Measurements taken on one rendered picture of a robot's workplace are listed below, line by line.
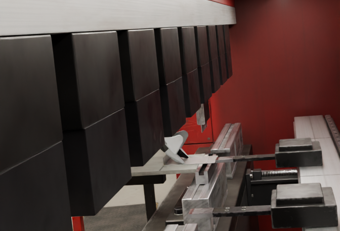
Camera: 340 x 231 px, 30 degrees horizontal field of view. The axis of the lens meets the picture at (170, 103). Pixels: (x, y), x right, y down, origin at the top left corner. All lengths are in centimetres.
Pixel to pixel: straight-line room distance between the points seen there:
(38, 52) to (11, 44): 4
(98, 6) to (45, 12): 15
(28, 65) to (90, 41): 15
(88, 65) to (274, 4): 187
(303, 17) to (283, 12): 7
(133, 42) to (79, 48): 21
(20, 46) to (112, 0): 26
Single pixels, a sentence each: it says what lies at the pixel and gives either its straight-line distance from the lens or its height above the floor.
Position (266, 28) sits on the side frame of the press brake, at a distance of 243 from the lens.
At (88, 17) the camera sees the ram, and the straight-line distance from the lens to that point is 61.
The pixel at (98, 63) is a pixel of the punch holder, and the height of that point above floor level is 131.
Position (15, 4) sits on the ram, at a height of 136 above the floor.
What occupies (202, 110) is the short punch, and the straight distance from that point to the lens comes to 156.
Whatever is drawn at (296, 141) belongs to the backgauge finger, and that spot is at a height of 103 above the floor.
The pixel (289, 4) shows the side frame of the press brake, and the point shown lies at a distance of 243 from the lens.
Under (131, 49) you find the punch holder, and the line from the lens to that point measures 76.
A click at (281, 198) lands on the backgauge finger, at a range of 111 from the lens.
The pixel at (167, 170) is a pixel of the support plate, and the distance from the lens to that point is 156.
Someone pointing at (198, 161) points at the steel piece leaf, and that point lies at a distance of 162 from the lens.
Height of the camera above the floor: 133
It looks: 6 degrees down
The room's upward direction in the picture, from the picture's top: 6 degrees counter-clockwise
